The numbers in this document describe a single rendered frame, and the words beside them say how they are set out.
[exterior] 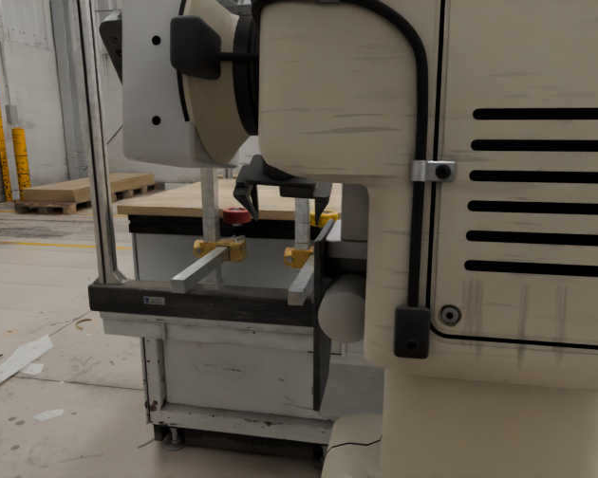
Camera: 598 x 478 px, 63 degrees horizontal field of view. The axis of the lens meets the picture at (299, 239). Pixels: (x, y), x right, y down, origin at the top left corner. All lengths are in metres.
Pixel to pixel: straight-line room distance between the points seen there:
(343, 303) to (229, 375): 1.38
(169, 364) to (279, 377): 0.40
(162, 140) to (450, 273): 0.20
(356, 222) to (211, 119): 0.16
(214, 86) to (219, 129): 0.03
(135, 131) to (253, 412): 1.53
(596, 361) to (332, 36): 0.19
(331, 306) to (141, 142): 0.19
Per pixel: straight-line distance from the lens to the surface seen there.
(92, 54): 1.44
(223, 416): 1.80
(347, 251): 0.43
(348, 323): 0.39
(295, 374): 1.68
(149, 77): 0.34
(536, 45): 0.25
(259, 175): 0.70
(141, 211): 1.57
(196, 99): 0.32
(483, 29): 0.24
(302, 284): 1.02
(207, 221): 1.31
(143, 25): 0.35
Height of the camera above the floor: 1.14
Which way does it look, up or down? 13 degrees down
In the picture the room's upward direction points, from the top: straight up
